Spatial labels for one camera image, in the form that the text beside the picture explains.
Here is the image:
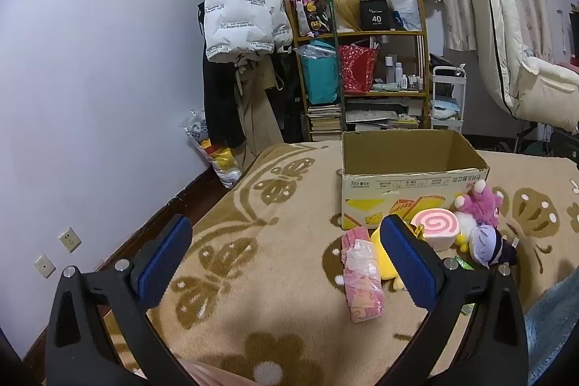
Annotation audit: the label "pink plastic-wrapped packet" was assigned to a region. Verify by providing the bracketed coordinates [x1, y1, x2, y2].
[341, 225, 386, 323]

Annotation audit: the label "group of white toiletry bottles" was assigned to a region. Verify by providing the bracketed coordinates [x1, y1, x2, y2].
[384, 56, 426, 93]

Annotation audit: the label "red patterned bag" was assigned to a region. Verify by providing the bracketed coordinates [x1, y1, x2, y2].
[338, 43, 380, 94]

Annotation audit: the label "pink swirl roll plush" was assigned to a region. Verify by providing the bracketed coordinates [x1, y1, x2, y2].
[409, 207, 461, 252]

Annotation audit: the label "stack of books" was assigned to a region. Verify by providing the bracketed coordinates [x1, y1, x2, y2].
[308, 103, 343, 141]

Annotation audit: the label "yellow plush toy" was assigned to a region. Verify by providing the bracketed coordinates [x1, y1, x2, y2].
[370, 228, 408, 292]

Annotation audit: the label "green packet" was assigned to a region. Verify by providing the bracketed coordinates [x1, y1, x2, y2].
[452, 255, 476, 315]

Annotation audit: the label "black hanging coat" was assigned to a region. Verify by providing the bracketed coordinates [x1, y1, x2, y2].
[199, 0, 247, 148]

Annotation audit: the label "beige butterfly blanket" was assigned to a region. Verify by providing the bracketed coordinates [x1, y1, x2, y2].
[102, 140, 579, 386]

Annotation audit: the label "purple-haired plush doll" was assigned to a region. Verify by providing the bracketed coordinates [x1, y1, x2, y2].
[468, 224, 519, 270]

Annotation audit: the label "white rolling cart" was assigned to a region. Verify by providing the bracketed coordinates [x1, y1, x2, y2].
[430, 66, 466, 132]

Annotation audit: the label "beige hanging coat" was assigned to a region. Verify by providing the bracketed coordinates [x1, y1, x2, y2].
[235, 56, 283, 156]

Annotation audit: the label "blond wig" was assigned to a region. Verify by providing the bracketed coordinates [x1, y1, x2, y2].
[326, 0, 363, 33]

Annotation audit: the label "light blue fleece cloth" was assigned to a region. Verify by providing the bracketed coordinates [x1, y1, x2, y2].
[525, 277, 579, 386]

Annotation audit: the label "cream padded chair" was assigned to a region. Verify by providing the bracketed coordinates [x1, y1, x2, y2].
[467, 0, 579, 132]

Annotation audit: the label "pink cloth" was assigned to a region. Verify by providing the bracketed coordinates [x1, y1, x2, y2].
[187, 361, 240, 386]

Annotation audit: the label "black tote bag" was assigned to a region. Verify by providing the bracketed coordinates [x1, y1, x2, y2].
[276, 51, 305, 143]

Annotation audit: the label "light blue pillow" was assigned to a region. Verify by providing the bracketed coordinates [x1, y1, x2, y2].
[433, 94, 462, 120]

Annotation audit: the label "purple patterned bag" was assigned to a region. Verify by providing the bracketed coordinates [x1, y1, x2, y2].
[288, 0, 335, 38]

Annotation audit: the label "white wall socket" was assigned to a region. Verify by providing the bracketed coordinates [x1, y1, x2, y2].
[35, 255, 56, 279]
[58, 227, 82, 253]

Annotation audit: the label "teal bag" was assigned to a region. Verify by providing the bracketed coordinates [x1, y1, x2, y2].
[299, 44, 340, 105]

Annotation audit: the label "white plush with yellow feet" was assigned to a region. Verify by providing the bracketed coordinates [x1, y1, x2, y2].
[455, 212, 479, 253]

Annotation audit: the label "wooden shelf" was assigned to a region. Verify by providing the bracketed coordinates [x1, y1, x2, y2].
[284, 0, 430, 143]

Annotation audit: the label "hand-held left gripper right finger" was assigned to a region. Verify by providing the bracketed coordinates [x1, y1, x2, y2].
[379, 213, 530, 386]

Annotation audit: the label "green pole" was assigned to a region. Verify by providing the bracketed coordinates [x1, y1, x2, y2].
[331, 0, 347, 133]

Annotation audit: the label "cardboard box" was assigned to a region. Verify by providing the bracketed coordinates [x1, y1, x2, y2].
[340, 129, 490, 230]

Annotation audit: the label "black monitor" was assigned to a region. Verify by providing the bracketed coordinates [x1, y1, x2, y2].
[569, 1, 579, 75]

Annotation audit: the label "black box white print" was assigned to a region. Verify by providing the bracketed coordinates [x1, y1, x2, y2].
[360, 0, 392, 31]

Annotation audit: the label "pink fluffy plush toy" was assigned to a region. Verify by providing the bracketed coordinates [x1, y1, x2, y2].
[453, 180, 506, 228]

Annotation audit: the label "plastic bag of yellow toys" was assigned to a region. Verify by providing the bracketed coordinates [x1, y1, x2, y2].
[183, 110, 242, 189]

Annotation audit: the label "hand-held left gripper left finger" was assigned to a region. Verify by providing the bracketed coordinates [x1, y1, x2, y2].
[44, 214, 195, 386]

